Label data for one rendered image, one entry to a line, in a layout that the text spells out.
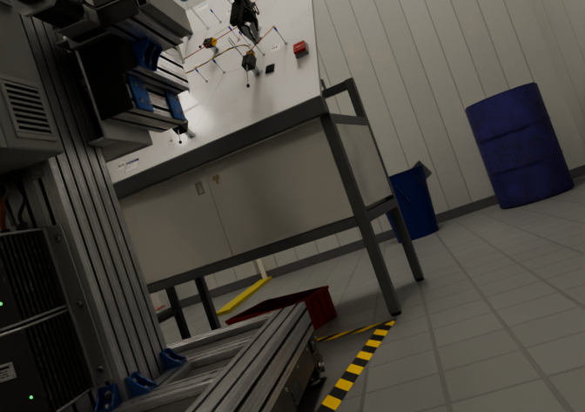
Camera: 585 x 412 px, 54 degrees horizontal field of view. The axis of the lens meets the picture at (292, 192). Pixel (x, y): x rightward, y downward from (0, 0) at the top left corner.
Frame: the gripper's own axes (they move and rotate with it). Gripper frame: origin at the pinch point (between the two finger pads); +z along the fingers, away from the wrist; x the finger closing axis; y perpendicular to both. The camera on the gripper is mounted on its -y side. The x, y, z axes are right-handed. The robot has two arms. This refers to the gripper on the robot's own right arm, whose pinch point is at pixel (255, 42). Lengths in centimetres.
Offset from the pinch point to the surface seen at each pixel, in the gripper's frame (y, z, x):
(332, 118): -21.9, 32.8, -27.2
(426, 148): 232, 182, 12
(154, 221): -42, 49, 60
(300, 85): -15.1, 18.7, -17.4
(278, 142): -27.3, 34.0, -4.3
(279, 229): -43, 63, 4
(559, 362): -121, 61, -95
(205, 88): 0.7, 11.4, 33.0
